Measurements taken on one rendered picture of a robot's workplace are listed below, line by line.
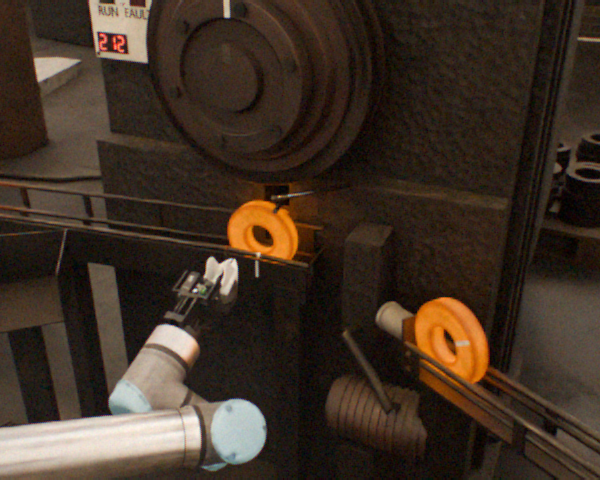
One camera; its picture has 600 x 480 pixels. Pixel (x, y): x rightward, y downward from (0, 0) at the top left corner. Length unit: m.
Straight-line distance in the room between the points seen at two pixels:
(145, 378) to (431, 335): 0.50
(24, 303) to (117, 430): 0.68
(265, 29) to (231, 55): 0.08
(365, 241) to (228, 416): 0.49
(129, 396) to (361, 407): 0.47
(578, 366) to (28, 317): 1.72
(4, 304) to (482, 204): 1.04
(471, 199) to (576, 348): 1.27
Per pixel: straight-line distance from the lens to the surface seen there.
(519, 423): 1.15
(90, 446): 1.02
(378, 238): 1.38
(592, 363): 2.54
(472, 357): 1.21
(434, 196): 1.41
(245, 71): 1.24
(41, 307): 1.61
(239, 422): 1.06
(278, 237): 1.48
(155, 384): 1.17
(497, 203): 1.40
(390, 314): 1.36
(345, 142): 1.30
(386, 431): 1.40
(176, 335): 1.21
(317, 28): 1.24
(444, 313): 1.23
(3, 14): 4.11
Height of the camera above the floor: 1.44
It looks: 28 degrees down
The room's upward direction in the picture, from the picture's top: straight up
